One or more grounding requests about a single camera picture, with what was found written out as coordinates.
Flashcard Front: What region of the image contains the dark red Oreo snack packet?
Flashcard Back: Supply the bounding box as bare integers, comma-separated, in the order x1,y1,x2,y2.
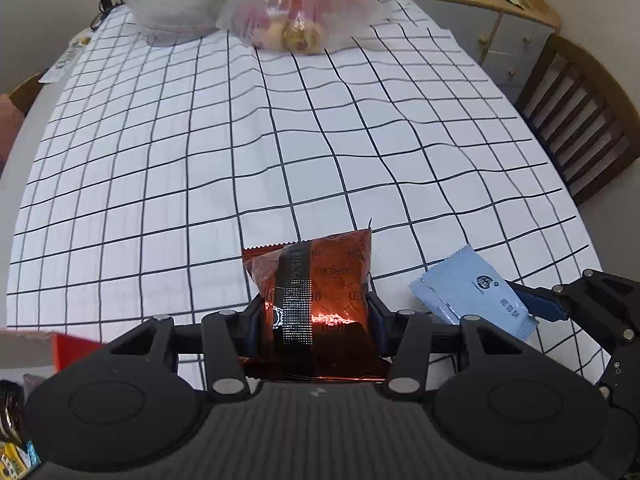
242,229,390,382

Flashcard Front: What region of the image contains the pink plastic bag of snacks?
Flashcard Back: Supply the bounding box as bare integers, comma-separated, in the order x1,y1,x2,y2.
217,0,386,54

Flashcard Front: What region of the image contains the light blue snack packet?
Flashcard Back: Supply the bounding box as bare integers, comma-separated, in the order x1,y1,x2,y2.
409,246,538,341

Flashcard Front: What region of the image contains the white black grid tablecloth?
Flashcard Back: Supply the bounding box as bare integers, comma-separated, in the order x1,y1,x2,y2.
1,0,599,341

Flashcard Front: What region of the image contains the right wooden chair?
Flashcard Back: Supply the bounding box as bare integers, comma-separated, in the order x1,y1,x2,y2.
515,34,639,205

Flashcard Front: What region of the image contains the wooden chair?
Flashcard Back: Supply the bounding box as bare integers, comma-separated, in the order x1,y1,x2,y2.
515,34,639,205
8,72,44,116

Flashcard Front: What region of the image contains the red and white cardboard box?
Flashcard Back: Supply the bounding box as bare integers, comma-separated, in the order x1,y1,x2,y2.
0,328,104,387

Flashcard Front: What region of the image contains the black snack packet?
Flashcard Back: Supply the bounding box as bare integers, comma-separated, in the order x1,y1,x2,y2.
0,379,25,446

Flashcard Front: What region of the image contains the white corner cabinet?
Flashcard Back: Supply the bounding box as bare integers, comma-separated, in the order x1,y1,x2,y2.
413,0,562,102

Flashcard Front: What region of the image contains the yellow green snack packet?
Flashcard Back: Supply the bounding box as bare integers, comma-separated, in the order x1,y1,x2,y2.
0,442,39,480

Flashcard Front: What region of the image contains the pink cloth on chair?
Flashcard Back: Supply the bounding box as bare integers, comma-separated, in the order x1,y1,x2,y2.
0,94,25,171

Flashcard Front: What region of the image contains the small white packet near lamp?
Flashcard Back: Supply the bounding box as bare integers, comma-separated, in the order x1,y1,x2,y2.
38,34,91,84

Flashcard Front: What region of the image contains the left wooden chair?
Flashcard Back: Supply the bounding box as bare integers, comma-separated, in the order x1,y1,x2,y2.
8,72,44,116

